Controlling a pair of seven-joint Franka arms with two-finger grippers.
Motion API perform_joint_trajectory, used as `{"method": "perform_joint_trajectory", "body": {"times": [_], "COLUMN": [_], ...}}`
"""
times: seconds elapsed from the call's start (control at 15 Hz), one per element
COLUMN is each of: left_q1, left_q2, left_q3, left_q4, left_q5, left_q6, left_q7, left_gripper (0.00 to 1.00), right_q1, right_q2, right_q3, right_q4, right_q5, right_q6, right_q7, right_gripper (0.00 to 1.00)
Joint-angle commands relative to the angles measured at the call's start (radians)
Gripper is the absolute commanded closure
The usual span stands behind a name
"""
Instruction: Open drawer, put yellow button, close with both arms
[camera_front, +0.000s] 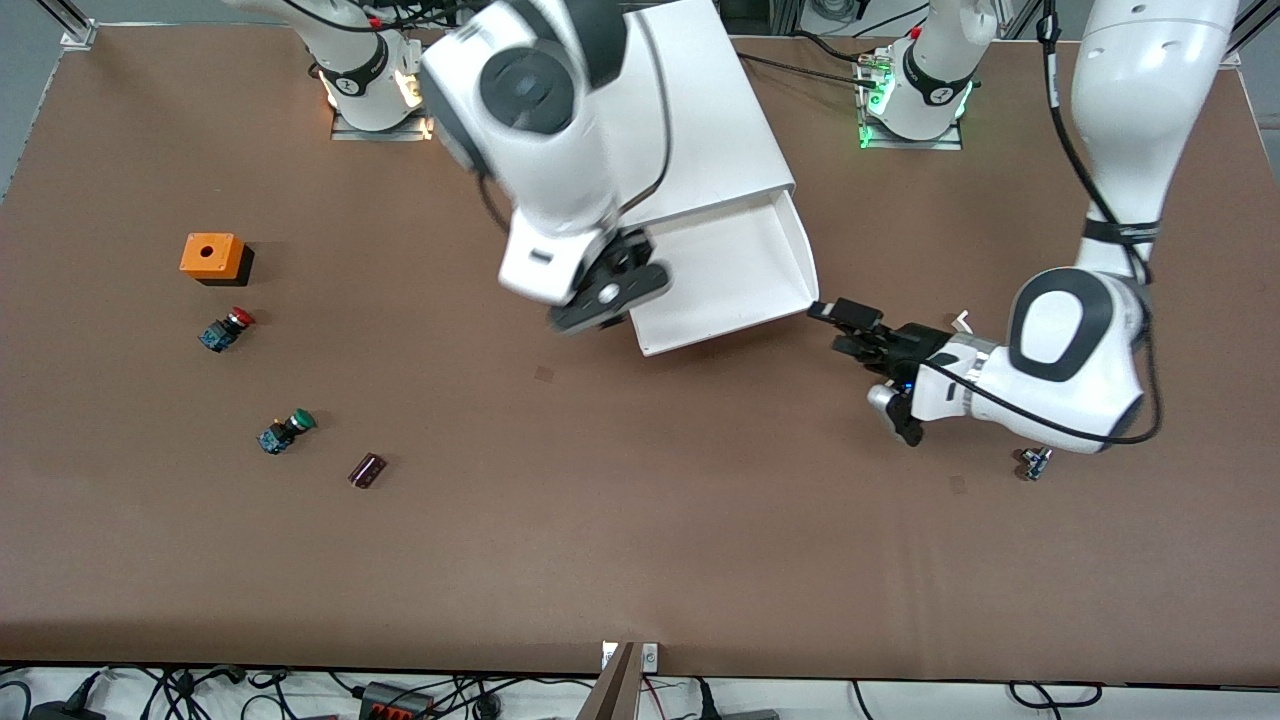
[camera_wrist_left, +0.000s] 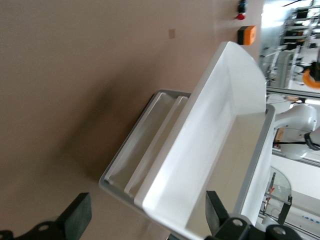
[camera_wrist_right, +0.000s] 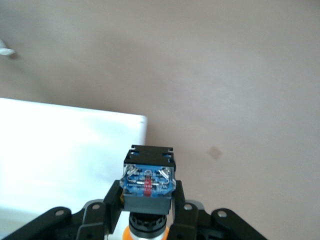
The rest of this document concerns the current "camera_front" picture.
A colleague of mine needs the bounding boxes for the green push button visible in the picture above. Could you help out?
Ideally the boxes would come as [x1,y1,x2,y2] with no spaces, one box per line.
[257,408,317,456]

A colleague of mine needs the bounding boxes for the red push button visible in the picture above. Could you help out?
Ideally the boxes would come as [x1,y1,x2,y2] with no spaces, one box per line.
[197,307,257,353]

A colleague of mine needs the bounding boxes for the orange box with hole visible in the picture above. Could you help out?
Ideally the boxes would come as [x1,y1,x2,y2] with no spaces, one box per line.
[179,233,255,287]

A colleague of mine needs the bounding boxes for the black red power strip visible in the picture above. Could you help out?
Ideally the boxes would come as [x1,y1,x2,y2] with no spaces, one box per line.
[358,682,437,720]

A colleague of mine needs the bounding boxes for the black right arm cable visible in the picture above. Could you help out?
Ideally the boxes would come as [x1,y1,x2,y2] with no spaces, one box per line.
[478,15,671,236]

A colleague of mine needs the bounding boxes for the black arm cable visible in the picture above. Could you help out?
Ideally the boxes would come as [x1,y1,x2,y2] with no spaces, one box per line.
[935,0,1167,447]
[478,15,671,236]

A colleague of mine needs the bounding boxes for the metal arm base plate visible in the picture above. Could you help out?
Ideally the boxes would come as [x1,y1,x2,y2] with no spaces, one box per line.
[857,50,965,152]
[330,60,433,142]

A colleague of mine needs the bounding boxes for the black table cable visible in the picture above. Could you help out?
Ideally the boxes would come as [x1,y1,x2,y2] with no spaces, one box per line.
[740,30,883,93]

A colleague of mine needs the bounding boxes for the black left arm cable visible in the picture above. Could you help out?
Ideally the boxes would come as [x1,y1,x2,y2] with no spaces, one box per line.
[935,0,1167,447]

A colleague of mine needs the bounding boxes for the black looped floor cable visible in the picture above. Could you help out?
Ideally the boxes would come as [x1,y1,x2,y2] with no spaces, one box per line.
[1007,681,1104,710]

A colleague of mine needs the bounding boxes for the brown wooden post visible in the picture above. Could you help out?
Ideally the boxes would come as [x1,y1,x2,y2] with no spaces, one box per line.
[575,642,638,720]

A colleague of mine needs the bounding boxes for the aluminium corner bracket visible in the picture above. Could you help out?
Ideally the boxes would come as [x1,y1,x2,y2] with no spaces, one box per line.
[1222,0,1280,67]
[58,0,99,50]

